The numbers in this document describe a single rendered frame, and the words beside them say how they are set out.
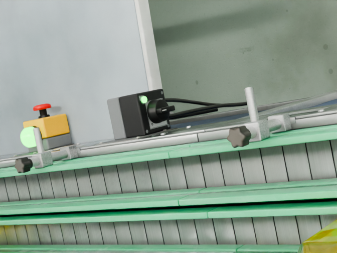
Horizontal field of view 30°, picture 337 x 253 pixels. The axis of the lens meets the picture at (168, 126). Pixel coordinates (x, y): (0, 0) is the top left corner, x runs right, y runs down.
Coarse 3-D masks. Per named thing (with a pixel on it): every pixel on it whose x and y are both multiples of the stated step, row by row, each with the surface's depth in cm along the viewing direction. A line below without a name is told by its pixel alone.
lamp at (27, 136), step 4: (28, 128) 134; (32, 128) 134; (24, 132) 133; (28, 132) 133; (32, 132) 133; (40, 132) 134; (24, 136) 133; (28, 136) 133; (32, 136) 133; (24, 140) 134; (28, 140) 133; (32, 140) 133; (24, 144) 134; (28, 144) 133; (32, 144) 133
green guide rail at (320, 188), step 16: (144, 192) 109; (160, 192) 106; (176, 192) 103; (192, 192) 100; (208, 192) 98; (224, 192) 95; (240, 192) 91; (256, 192) 88; (272, 192) 86; (288, 192) 84; (304, 192) 82; (320, 192) 80; (336, 192) 79; (0, 208) 127; (16, 208) 122; (32, 208) 118; (48, 208) 115; (64, 208) 112; (80, 208) 109; (96, 208) 107; (112, 208) 104
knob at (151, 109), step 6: (150, 102) 116; (156, 102) 115; (162, 102) 116; (150, 108) 115; (156, 108) 115; (162, 108) 114; (168, 108) 116; (174, 108) 117; (150, 114) 116; (156, 114) 115; (162, 114) 116; (168, 114) 117; (156, 120) 116; (162, 120) 116
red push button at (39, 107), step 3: (36, 105) 137; (39, 105) 136; (42, 105) 136; (45, 105) 136; (48, 105) 137; (33, 108) 137; (36, 108) 136; (39, 108) 136; (42, 108) 136; (45, 108) 136; (39, 111) 138; (42, 111) 137; (45, 111) 138; (42, 114) 137; (45, 114) 138
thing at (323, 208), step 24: (0, 216) 133; (24, 216) 124; (48, 216) 118; (72, 216) 112; (96, 216) 107; (120, 216) 104; (144, 216) 100; (168, 216) 97; (192, 216) 94; (216, 216) 91; (240, 216) 89
